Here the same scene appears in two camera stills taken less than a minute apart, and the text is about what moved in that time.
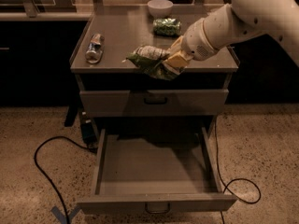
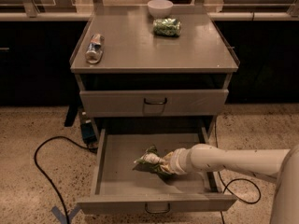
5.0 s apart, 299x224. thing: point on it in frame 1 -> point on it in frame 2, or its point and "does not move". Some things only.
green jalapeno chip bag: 150,59 -> 152,161
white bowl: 160,8 does not move
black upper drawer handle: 155,104 does not move
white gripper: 196,41 -> 178,161
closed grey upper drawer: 153,103 does not move
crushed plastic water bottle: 94,50 does not move
